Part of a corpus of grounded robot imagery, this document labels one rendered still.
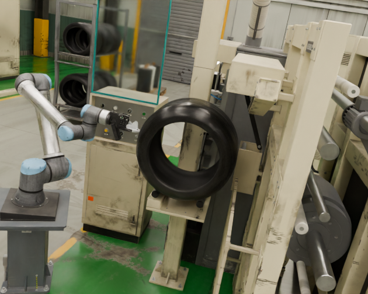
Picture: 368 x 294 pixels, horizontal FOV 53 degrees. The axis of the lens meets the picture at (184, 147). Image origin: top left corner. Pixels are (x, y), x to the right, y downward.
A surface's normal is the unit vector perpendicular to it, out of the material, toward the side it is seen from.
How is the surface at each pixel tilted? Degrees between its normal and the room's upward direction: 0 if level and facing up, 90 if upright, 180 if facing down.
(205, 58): 90
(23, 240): 90
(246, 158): 90
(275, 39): 90
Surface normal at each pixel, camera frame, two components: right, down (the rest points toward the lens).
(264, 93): -0.13, 0.00
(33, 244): 0.22, 0.36
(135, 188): -0.18, 0.30
